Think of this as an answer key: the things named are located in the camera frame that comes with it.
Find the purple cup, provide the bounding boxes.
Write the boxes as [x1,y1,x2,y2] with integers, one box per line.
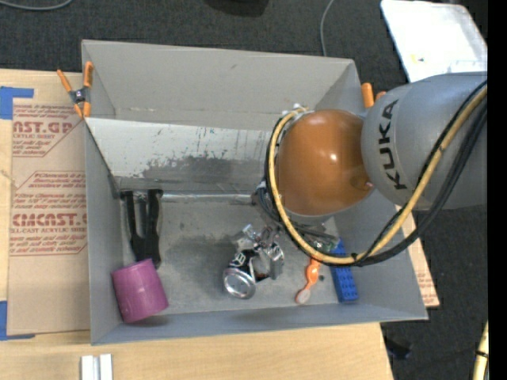
[110,257,170,325]

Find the brown cardboard board, red print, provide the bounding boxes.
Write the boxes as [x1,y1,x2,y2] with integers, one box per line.
[0,68,93,338]

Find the grey metal bin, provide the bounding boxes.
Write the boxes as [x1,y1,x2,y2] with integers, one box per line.
[81,40,429,346]

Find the blue toy brick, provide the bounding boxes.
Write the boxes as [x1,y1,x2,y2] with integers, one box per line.
[330,238,360,303]

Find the black pliers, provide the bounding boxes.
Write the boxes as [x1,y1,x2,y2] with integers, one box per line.
[118,188,164,269]

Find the orange toothbrush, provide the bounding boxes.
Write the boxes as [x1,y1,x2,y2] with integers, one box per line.
[294,256,322,305]

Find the crushed black and silver can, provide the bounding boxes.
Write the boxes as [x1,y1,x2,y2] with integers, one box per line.
[222,248,272,301]

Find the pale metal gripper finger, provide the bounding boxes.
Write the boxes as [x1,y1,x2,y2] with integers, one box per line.
[267,244,285,281]
[236,223,265,253]

